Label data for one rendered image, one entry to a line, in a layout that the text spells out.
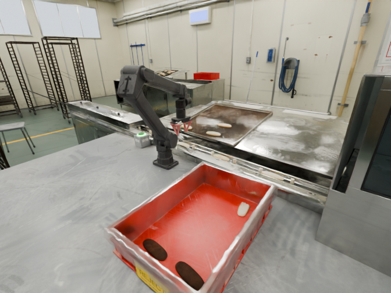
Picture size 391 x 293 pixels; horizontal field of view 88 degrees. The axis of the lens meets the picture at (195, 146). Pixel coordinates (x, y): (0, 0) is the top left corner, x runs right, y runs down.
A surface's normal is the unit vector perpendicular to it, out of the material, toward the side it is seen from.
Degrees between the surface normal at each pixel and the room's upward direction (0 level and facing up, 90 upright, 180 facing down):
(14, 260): 0
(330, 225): 90
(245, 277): 0
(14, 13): 90
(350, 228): 90
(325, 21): 90
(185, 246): 0
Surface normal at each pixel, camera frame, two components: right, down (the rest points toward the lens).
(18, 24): 0.74, 0.25
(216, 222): -0.02, -0.91
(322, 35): -0.67, 0.31
